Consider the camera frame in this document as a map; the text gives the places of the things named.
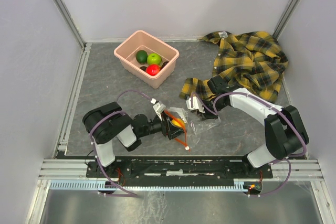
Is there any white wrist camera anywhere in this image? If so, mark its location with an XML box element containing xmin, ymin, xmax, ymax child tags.
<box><xmin>150</xmin><ymin>98</ymin><xmax>166</xmax><ymax>121</ymax></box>
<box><xmin>186</xmin><ymin>96</ymin><xmax>205</xmax><ymax>113</ymax></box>

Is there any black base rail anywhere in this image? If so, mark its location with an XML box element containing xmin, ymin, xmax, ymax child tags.
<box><xmin>86</xmin><ymin>156</ymin><xmax>273</xmax><ymax>187</ymax></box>

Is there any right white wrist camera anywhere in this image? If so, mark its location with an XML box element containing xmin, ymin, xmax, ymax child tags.
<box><xmin>186</xmin><ymin>96</ymin><xmax>205</xmax><ymax>113</ymax></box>

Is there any green fake apple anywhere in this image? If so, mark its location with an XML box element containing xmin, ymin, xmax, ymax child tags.
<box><xmin>146</xmin><ymin>53</ymin><xmax>162</xmax><ymax>65</ymax></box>

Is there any yellow plaid shirt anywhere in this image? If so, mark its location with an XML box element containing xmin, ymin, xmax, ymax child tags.
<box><xmin>178</xmin><ymin>31</ymin><xmax>289</xmax><ymax>104</ymax></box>

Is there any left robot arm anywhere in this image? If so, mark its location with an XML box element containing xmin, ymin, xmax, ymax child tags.
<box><xmin>82</xmin><ymin>100</ymin><xmax>186</xmax><ymax>177</ymax></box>

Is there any pink plastic bin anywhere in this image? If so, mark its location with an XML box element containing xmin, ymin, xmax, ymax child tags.
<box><xmin>114</xmin><ymin>30</ymin><xmax>179</xmax><ymax>89</ymax></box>

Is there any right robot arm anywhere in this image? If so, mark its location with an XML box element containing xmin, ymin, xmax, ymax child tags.
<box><xmin>189</xmin><ymin>76</ymin><xmax>309</xmax><ymax>177</ymax></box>

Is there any red fake tomato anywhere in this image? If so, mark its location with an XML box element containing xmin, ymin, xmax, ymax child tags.
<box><xmin>145</xmin><ymin>64</ymin><xmax>161</xmax><ymax>76</ymax></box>

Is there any dark green fake avocado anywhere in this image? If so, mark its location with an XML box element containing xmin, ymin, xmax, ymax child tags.
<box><xmin>135</xmin><ymin>50</ymin><xmax>148</xmax><ymax>64</ymax></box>

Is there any clear zip top bag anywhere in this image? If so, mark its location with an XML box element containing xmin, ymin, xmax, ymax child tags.
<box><xmin>164</xmin><ymin>107</ymin><xmax>221</xmax><ymax>151</ymax></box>

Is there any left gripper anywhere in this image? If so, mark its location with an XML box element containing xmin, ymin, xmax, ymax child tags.
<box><xmin>138</xmin><ymin>111</ymin><xmax>186</xmax><ymax>140</ymax></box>

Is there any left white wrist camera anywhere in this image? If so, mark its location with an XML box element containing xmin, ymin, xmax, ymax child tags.
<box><xmin>150</xmin><ymin>98</ymin><xmax>166</xmax><ymax>121</ymax></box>

